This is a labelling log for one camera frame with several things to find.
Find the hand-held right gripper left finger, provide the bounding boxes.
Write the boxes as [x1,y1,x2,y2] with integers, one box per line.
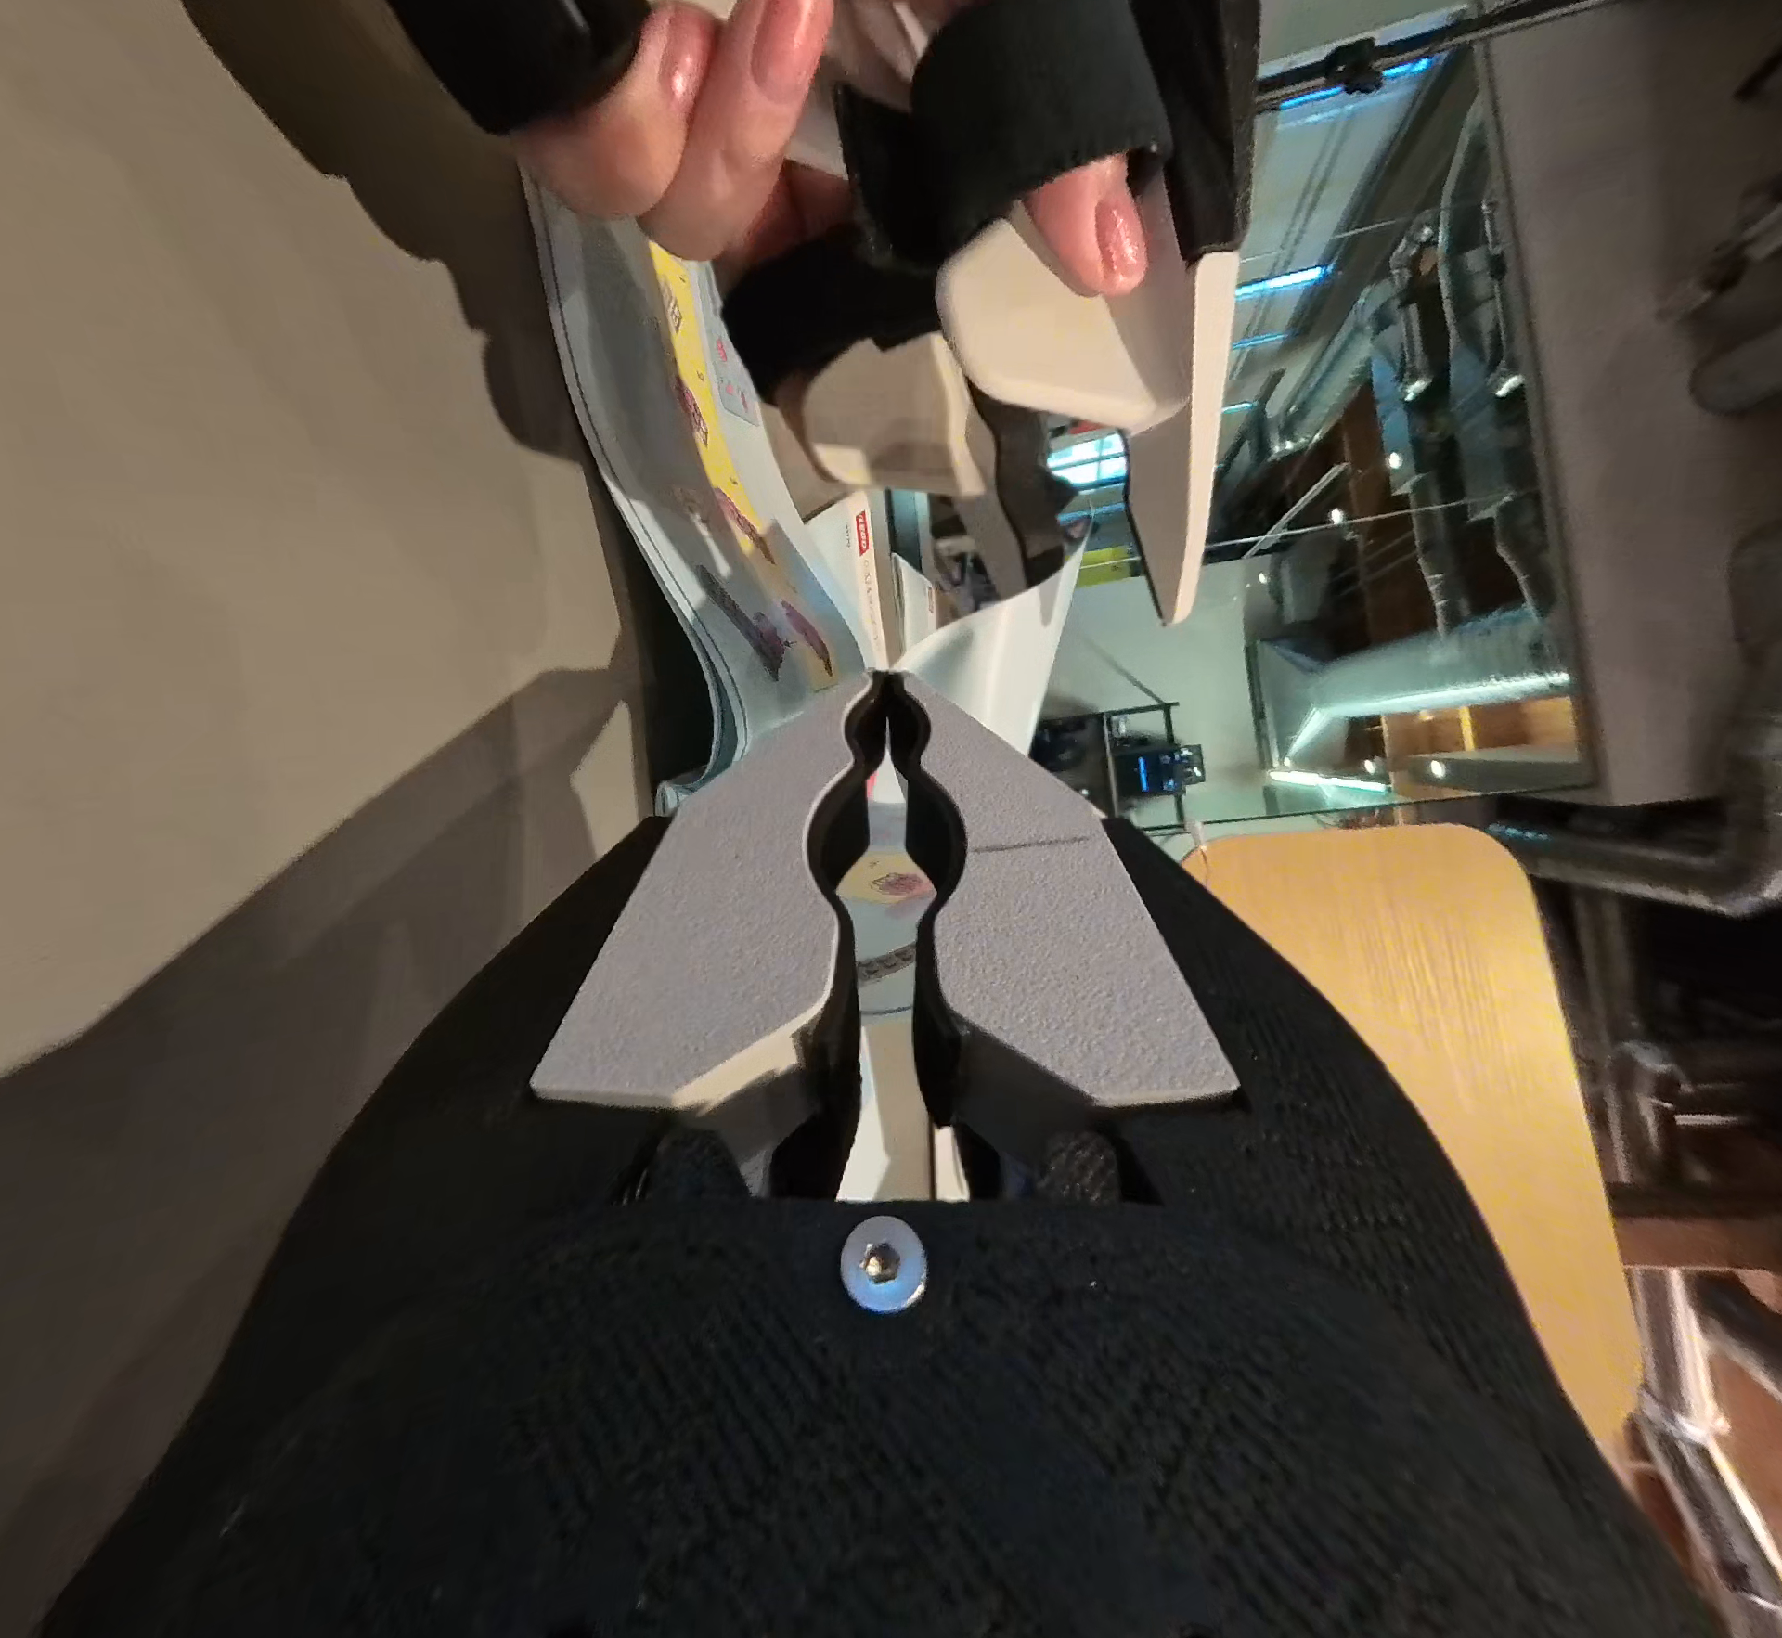
[529,671,893,1200]

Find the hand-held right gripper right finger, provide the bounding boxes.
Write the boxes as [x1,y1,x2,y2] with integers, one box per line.
[891,675,1244,1196]

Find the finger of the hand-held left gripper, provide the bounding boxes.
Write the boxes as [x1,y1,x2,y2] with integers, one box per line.
[957,392,1091,590]
[1127,248,1244,626]

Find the light blue instruction booklet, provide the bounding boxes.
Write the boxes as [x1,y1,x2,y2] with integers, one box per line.
[521,162,1091,1200]

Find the black stand pole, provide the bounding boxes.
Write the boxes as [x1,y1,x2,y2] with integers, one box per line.
[1254,0,1782,97]

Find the wooden book stand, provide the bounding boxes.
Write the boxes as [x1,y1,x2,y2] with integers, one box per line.
[1184,822,1648,1458]

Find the silver ceiling pipes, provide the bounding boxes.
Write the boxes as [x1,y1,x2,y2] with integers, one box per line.
[1518,801,1782,1638]

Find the large silver air duct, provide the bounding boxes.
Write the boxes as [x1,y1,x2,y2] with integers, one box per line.
[1246,635,1574,762]

